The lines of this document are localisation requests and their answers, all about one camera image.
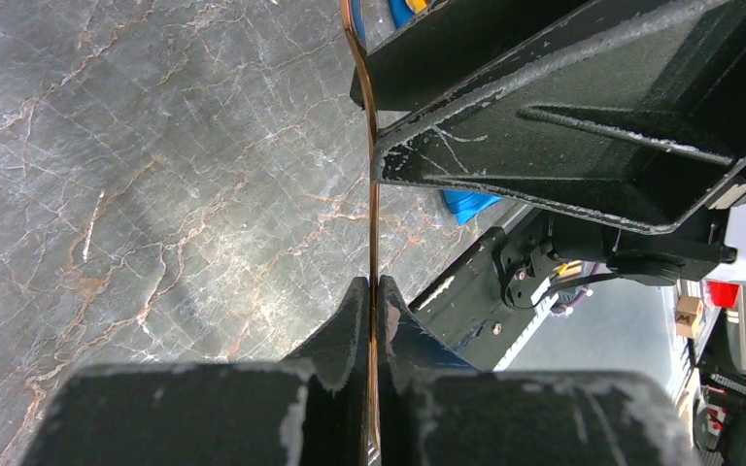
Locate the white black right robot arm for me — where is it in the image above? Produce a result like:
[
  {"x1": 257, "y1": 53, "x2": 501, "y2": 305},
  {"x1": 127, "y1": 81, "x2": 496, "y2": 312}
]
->
[{"x1": 340, "y1": 1, "x2": 746, "y2": 309}]

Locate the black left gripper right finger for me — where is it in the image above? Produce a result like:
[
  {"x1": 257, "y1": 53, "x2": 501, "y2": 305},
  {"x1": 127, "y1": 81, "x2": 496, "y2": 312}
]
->
[{"x1": 378, "y1": 276, "x2": 699, "y2": 465}]

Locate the blue cloth napkin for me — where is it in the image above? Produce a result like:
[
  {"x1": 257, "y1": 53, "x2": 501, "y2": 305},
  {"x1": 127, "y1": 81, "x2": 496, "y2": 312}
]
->
[{"x1": 349, "y1": 0, "x2": 500, "y2": 225}]

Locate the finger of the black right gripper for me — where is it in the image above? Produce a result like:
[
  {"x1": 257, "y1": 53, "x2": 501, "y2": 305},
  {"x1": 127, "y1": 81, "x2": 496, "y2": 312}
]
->
[
  {"x1": 367, "y1": 1, "x2": 597, "y2": 112},
  {"x1": 373, "y1": 1, "x2": 746, "y2": 235}
]

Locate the copper metallic fork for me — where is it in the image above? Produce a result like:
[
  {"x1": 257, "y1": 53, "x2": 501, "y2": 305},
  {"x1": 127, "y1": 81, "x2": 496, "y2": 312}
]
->
[{"x1": 339, "y1": 0, "x2": 382, "y2": 454}]

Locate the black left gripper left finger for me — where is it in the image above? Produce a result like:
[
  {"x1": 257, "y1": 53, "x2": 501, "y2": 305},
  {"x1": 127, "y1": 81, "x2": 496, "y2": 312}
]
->
[{"x1": 23, "y1": 278, "x2": 370, "y2": 465}]

